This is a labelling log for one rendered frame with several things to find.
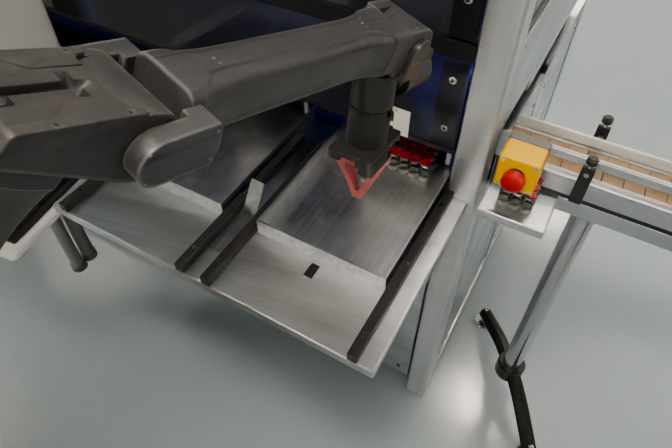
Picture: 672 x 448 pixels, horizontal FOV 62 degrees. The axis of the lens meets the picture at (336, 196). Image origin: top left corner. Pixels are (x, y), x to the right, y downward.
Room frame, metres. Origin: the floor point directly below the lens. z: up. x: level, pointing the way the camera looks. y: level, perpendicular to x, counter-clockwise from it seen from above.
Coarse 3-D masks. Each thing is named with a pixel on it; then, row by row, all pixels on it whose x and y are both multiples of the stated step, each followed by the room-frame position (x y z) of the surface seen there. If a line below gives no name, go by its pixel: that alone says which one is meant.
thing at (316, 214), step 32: (320, 160) 0.84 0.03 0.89; (288, 192) 0.74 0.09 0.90; (320, 192) 0.76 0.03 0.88; (384, 192) 0.76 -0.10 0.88; (416, 192) 0.76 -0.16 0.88; (288, 224) 0.67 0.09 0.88; (320, 224) 0.67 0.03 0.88; (352, 224) 0.67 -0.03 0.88; (384, 224) 0.67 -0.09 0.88; (416, 224) 0.67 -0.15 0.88; (320, 256) 0.59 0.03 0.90; (352, 256) 0.60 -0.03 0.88; (384, 256) 0.60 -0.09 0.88; (384, 288) 0.53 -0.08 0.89
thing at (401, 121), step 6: (396, 108) 0.81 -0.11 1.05; (396, 114) 0.81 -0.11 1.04; (402, 114) 0.80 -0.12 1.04; (408, 114) 0.80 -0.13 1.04; (396, 120) 0.81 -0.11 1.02; (402, 120) 0.80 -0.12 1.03; (408, 120) 0.80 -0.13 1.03; (396, 126) 0.81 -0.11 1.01; (402, 126) 0.80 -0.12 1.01; (408, 126) 0.80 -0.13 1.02; (402, 132) 0.80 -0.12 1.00
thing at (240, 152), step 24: (240, 120) 0.98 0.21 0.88; (264, 120) 0.98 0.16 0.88; (288, 120) 0.98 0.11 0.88; (312, 120) 0.98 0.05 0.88; (240, 144) 0.90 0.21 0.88; (264, 144) 0.90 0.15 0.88; (216, 168) 0.83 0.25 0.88; (240, 168) 0.83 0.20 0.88; (192, 192) 0.73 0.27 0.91; (216, 192) 0.76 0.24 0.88; (240, 192) 0.75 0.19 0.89
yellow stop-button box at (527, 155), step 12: (516, 132) 0.76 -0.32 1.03; (516, 144) 0.73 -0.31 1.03; (528, 144) 0.73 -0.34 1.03; (540, 144) 0.73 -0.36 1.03; (504, 156) 0.70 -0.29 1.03; (516, 156) 0.70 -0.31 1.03; (528, 156) 0.70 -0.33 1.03; (540, 156) 0.70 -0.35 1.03; (504, 168) 0.70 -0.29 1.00; (516, 168) 0.69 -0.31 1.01; (528, 168) 0.68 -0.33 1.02; (540, 168) 0.67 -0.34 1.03; (528, 180) 0.68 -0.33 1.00; (528, 192) 0.67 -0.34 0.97
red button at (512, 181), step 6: (504, 174) 0.68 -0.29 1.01; (510, 174) 0.67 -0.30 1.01; (516, 174) 0.67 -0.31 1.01; (504, 180) 0.67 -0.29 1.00; (510, 180) 0.67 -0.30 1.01; (516, 180) 0.66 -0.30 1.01; (522, 180) 0.66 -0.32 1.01; (504, 186) 0.67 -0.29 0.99; (510, 186) 0.66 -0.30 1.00; (516, 186) 0.66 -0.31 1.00; (522, 186) 0.66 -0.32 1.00; (510, 192) 0.66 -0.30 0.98; (516, 192) 0.66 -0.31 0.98
